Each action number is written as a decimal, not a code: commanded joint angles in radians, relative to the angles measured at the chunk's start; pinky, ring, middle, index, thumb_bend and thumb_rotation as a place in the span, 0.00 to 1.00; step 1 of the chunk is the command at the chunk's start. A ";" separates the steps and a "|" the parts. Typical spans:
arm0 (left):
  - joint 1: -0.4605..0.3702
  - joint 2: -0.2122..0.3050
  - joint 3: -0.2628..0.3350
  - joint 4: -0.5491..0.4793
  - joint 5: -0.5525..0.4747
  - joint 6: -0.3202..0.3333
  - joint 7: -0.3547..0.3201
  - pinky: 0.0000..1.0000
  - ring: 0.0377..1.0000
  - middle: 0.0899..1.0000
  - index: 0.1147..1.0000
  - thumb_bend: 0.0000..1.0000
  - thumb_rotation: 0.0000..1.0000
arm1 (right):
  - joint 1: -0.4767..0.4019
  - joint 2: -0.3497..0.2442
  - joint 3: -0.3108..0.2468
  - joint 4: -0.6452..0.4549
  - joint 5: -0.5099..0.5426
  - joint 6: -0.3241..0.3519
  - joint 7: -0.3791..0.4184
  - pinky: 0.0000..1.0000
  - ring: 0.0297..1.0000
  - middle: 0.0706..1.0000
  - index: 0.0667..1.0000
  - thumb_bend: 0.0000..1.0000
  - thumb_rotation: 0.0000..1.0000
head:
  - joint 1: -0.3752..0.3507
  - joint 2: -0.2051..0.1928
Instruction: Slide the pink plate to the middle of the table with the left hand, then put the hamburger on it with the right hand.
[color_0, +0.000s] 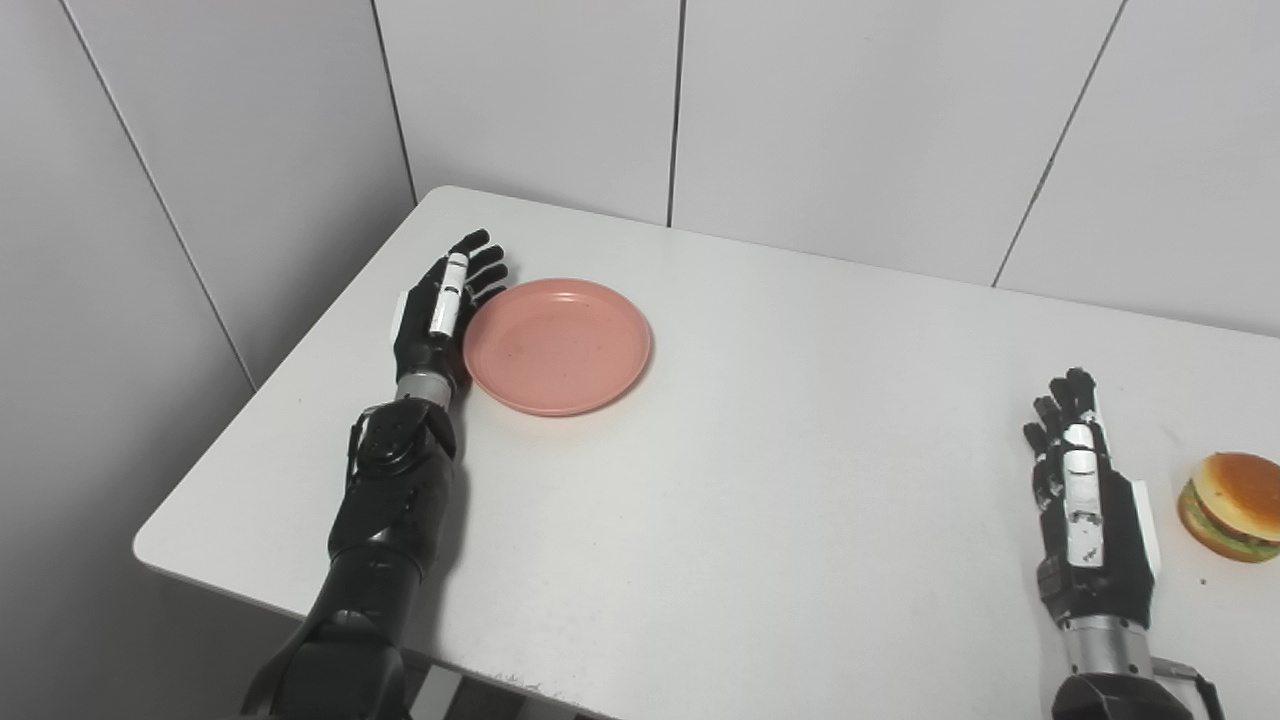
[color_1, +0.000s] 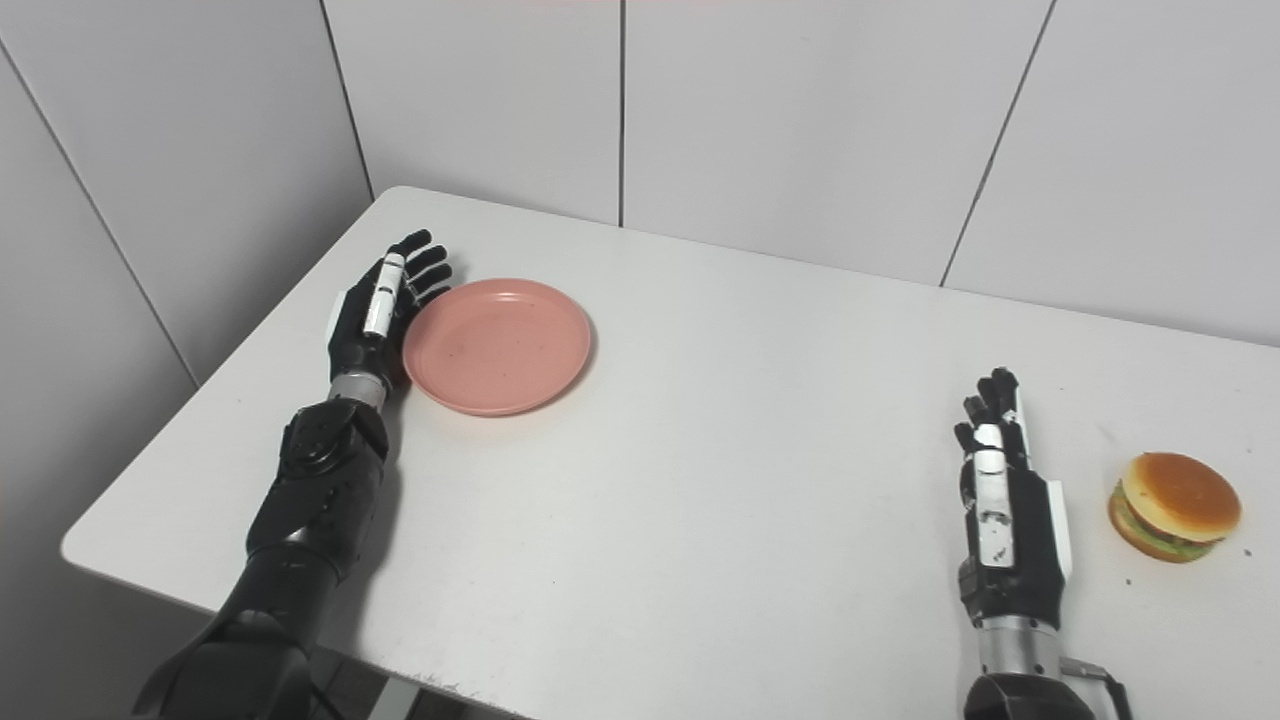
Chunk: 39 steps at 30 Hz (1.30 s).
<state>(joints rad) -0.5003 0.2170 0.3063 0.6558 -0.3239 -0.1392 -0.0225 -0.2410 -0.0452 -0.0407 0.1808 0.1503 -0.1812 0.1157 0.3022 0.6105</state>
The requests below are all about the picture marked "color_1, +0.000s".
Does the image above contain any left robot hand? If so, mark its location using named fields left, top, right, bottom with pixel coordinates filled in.
left=326, top=229, right=454, bottom=388

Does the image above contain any pink plate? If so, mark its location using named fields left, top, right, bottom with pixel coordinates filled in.
left=402, top=278, right=593, bottom=418

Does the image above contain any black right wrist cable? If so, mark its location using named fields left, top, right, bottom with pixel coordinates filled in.
left=1060, top=657, right=1135, bottom=720

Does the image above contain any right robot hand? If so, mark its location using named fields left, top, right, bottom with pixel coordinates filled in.
left=953, top=367, right=1073, bottom=631

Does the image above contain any toy hamburger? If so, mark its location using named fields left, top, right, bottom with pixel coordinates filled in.
left=1106, top=452, right=1243, bottom=564

